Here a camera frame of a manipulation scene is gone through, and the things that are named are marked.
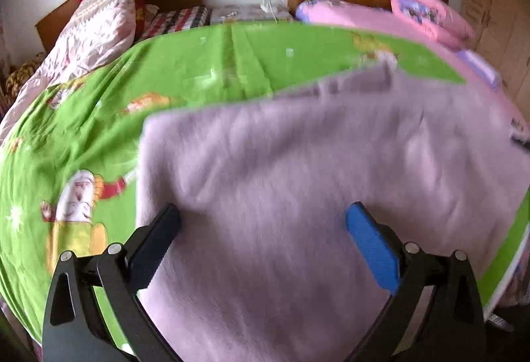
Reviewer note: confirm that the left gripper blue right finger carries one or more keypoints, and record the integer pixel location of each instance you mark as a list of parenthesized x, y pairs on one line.
[(434, 312)]

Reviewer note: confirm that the lilac fleece pants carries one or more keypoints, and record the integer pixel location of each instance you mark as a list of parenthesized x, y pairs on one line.
[(264, 268)]

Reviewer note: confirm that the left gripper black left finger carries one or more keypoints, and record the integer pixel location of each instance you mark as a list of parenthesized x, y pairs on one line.
[(74, 328)]

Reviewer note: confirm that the green cartoon bed sheet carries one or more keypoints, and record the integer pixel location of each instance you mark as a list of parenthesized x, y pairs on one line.
[(68, 166)]

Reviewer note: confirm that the nightstand with patterned cover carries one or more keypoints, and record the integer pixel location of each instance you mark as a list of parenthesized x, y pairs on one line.
[(249, 13)]

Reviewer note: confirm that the wooden wardrobe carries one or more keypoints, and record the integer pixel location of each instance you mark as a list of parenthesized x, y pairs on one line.
[(502, 38)]

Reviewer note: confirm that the pink white floral quilt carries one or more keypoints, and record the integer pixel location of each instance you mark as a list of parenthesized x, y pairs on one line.
[(98, 32)]

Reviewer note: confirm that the plaid bed sheet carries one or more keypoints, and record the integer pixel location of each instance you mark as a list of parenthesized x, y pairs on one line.
[(174, 21)]

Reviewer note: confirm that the pink quilt on bed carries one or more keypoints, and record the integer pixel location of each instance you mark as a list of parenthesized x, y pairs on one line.
[(466, 62)]

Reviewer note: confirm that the pink rolled pillow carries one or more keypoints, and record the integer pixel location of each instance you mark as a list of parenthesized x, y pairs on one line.
[(436, 20)]

